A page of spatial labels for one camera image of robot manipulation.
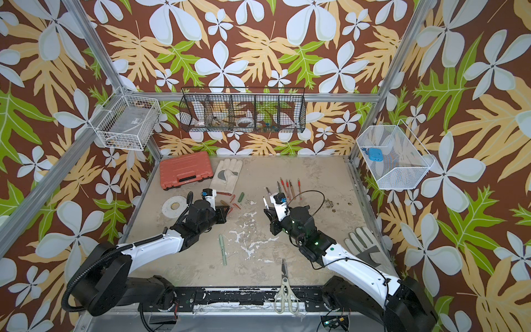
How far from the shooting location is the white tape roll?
98cm

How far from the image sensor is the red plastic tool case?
1065mm

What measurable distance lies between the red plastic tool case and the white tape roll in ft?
0.23
